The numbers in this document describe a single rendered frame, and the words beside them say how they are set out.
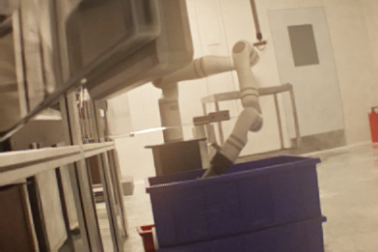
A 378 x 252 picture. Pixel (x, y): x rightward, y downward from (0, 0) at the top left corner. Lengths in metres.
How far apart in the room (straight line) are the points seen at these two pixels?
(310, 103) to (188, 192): 5.31
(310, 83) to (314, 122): 0.55
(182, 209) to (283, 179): 0.35
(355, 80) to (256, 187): 5.61
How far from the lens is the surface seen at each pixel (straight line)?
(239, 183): 1.57
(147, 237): 2.42
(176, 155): 2.06
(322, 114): 6.82
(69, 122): 1.34
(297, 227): 1.64
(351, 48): 7.15
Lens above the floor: 0.59
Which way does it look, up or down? 2 degrees up
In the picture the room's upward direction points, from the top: 8 degrees counter-clockwise
